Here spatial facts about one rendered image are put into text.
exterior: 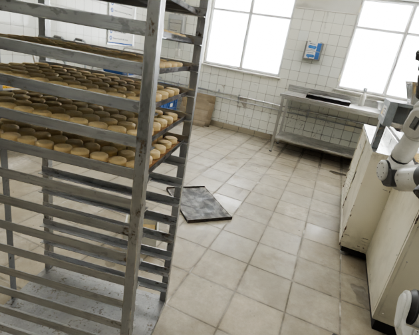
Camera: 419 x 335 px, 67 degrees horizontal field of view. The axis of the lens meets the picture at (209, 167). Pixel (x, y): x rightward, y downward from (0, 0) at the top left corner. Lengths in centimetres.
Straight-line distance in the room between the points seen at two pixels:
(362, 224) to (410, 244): 75
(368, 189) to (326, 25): 345
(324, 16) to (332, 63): 69
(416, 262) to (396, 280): 14
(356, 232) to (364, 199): 27
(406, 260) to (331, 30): 410
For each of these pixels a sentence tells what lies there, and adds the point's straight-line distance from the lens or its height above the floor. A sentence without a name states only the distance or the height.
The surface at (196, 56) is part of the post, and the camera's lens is 118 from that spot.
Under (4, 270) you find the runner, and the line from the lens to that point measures 129.
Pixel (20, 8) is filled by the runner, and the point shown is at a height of 132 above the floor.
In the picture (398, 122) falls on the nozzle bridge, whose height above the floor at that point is 105.
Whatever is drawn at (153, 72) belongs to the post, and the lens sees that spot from 75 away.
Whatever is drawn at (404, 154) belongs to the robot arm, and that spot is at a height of 107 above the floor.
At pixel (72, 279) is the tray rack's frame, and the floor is 15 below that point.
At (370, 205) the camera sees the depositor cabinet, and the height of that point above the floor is 46.
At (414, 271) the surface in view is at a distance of 193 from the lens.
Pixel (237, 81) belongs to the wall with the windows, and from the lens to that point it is 566.
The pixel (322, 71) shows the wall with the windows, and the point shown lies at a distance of 541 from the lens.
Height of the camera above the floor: 130
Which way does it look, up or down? 20 degrees down
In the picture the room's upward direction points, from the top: 10 degrees clockwise
